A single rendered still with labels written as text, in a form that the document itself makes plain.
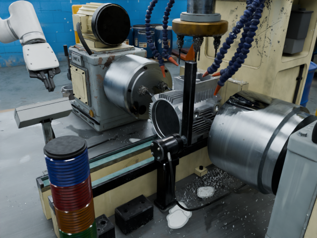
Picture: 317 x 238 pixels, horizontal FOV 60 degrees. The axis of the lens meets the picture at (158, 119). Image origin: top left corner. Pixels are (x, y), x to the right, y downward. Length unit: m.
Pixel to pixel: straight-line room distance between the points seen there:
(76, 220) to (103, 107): 0.89
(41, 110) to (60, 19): 5.50
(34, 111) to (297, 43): 0.95
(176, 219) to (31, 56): 0.71
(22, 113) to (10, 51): 5.40
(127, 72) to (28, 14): 0.40
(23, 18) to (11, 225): 0.68
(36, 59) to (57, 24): 5.37
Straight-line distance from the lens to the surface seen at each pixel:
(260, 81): 1.05
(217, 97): 0.99
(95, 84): 1.26
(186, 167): 1.01
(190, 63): 0.74
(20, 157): 1.26
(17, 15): 1.12
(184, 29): 0.88
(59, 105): 0.98
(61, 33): 6.43
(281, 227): 0.73
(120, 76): 1.11
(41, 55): 1.05
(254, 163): 0.70
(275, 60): 1.02
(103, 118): 1.32
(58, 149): 0.40
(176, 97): 0.90
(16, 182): 1.11
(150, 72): 1.11
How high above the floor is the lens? 1.42
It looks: 25 degrees down
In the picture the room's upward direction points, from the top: 1 degrees clockwise
